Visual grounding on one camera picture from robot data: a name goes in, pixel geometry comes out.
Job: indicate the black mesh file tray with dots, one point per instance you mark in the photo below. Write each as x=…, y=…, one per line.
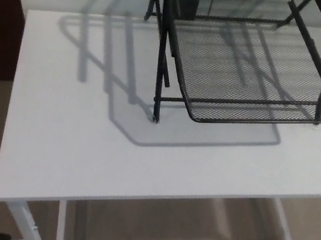
x=247, y=79

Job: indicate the black metal tray rack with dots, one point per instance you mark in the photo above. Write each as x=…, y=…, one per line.
x=161, y=64

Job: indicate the white desk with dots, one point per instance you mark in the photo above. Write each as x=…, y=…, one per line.
x=82, y=144

